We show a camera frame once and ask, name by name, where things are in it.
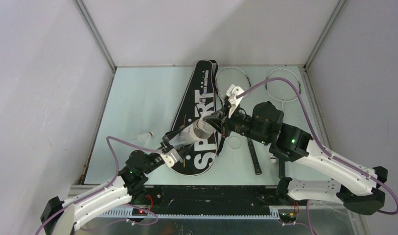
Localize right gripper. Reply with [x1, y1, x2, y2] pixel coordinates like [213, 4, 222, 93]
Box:
[202, 103, 268, 145]

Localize white shuttlecock tube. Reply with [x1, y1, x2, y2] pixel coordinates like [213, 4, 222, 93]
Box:
[181, 118, 216, 145]

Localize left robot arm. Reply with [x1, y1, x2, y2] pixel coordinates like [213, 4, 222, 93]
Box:
[36, 125, 207, 235]

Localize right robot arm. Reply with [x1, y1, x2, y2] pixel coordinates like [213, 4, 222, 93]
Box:
[203, 101, 388, 215]

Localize clear round tube lid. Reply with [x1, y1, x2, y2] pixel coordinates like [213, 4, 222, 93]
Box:
[227, 136, 242, 150]

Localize black racket bag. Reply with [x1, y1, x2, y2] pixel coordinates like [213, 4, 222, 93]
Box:
[171, 60, 218, 176]

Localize white racket beside bag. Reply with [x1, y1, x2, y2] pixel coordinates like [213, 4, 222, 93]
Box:
[215, 66, 262, 175]

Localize white racket far right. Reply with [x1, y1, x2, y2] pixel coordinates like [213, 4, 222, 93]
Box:
[265, 68, 301, 179]

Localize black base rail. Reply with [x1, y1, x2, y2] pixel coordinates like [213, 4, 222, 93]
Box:
[131, 185, 294, 216]

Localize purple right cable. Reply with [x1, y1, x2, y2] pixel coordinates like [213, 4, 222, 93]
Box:
[236, 77, 398, 235]

